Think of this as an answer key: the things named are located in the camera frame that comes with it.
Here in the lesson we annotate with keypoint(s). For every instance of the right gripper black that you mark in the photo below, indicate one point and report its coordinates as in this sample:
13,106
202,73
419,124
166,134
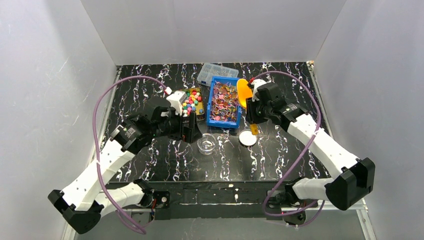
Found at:
251,111

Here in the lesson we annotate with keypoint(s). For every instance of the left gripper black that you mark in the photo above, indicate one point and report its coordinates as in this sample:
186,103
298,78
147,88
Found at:
187,127

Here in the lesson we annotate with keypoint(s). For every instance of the yellow plastic scoop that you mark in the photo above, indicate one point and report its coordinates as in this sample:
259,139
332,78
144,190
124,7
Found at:
245,91

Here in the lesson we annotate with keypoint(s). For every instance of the tin tray of star candies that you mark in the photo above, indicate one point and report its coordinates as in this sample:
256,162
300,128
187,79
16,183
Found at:
194,102

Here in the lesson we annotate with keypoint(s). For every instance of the blue bin of lollipops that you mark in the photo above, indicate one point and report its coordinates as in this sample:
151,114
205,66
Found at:
223,109

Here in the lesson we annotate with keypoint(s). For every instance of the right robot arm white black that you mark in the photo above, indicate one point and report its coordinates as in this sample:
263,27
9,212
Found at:
351,178

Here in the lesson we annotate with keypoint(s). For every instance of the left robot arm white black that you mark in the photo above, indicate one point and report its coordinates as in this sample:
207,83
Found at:
86,200

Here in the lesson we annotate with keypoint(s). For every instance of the clear plastic jar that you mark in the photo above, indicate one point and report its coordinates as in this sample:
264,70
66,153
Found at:
207,144

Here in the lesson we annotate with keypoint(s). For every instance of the white round jar lid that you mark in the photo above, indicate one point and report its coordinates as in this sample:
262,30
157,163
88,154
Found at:
247,138

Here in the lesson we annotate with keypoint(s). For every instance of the clear plastic compartment box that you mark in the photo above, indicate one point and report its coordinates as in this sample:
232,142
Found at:
209,70

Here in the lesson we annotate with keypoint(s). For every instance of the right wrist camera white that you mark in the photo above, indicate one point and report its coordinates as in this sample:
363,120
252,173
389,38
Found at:
256,84

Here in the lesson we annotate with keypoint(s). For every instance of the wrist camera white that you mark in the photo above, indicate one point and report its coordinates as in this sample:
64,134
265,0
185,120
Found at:
176,99
256,84

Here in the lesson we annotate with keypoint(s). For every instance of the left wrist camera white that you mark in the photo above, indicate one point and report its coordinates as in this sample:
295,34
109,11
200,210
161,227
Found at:
176,99

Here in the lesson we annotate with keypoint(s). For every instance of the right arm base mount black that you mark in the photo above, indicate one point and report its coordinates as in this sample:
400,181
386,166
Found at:
281,199

